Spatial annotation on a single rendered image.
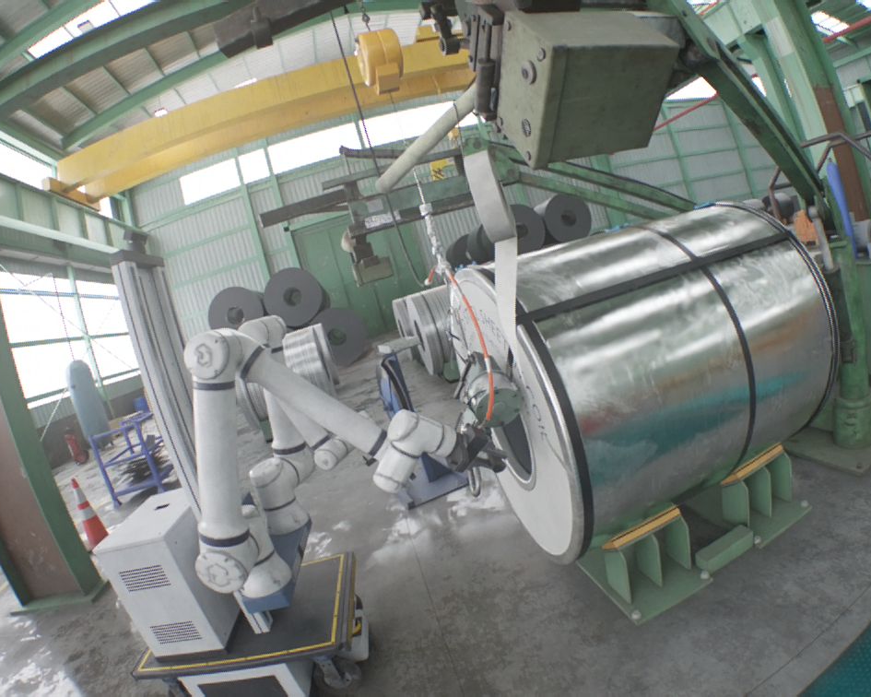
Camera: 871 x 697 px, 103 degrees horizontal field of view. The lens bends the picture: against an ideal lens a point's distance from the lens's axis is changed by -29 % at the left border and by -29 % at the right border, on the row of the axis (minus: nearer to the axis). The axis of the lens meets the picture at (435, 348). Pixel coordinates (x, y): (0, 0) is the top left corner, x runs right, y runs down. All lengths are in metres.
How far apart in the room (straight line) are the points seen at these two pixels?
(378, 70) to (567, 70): 1.08
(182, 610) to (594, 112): 1.84
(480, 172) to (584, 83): 0.26
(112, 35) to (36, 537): 3.79
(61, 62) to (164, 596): 3.68
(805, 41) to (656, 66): 5.94
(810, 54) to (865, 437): 4.76
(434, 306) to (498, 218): 5.89
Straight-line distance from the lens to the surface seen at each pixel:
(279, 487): 2.01
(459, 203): 2.43
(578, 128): 0.65
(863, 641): 1.80
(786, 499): 2.41
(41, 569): 4.38
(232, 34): 0.93
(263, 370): 1.38
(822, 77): 6.53
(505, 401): 1.43
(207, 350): 1.24
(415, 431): 1.21
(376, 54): 1.61
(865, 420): 2.75
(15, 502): 4.23
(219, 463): 1.32
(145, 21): 4.04
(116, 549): 1.86
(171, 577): 1.81
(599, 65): 0.61
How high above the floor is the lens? 1.33
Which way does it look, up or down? 7 degrees down
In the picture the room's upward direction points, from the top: 17 degrees counter-clockwise
